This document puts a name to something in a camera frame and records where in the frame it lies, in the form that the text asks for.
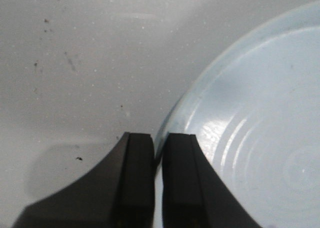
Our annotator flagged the light blue round plate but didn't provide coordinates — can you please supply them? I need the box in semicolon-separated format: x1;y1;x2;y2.
155;1;320;227

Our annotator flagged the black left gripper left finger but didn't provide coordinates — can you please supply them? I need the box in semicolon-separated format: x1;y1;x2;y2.
14;132;155;227

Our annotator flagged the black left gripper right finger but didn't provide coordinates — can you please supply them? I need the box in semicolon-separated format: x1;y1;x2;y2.
162;133;259;227

